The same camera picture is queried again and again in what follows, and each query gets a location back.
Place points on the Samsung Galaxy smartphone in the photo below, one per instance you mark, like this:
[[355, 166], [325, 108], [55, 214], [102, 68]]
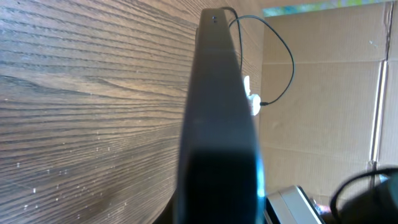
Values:
[[220, 173]]

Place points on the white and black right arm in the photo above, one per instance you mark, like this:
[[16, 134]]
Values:
[[377, 205]]

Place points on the white USB charger adapter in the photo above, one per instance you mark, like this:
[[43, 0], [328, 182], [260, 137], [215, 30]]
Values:
[[254, 101]]

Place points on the white power extension strip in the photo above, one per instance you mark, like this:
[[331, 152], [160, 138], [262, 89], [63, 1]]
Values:
[[247, 85]]

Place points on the brown cardboard backdrop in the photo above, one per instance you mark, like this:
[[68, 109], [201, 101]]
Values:
[[330, 83]]

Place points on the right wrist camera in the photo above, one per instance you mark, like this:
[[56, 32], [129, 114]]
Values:
[[290, 206]]

